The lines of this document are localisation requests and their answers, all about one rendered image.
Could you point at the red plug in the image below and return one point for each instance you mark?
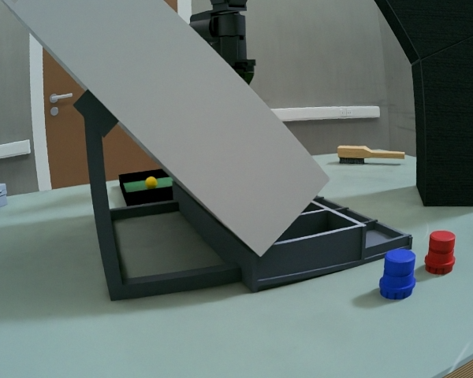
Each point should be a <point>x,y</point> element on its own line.
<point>440,259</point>

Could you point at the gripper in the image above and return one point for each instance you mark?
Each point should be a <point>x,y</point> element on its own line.
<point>241,68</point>

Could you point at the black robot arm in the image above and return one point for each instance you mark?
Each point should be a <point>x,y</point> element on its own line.
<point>210,24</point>

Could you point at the wooden-handled wire brush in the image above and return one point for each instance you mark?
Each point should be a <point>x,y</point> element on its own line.
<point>356,154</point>

